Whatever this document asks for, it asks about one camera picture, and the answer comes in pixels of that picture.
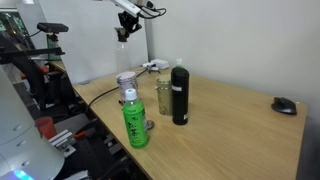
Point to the white power adapter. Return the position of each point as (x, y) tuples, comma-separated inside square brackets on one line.
[(146, 64)]

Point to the aluminium extrusion piece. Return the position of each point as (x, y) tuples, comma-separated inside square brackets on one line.
[(62, 141)]

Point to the red cup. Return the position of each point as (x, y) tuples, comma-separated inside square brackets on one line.
[(45, 127)]

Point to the green tea bottle white cap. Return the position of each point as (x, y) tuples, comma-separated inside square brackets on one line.
[(135, 123)]

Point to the transparent glass carafe bottle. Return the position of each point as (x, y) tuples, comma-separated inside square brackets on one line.
[(122, 57)]

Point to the glass jar with beige lid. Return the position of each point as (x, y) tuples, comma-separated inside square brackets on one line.
[(164, 96)]

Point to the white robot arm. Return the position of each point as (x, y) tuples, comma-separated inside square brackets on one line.
[(23, 143)]

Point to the black metal stand frame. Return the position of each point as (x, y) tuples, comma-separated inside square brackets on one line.
[(30, 70)]

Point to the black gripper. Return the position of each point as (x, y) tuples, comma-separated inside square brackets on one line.
[(128, 18)]

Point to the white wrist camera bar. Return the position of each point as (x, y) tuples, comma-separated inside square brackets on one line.
[(126, 6)]

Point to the black thermos flask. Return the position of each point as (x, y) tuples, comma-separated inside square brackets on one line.
[(180, 100)]

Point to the small round metal object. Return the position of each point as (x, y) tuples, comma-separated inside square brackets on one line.
[(150, 124)]

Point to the black computer mouse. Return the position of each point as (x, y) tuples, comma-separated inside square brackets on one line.
[(284, 106)]

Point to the black camera on stand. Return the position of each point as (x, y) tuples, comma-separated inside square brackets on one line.
[(52, 27)]

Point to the white power strip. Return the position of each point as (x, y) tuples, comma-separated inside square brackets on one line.
[(160, 63)]

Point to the small green plastic bottle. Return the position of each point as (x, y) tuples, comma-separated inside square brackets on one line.
[(179, 62)]

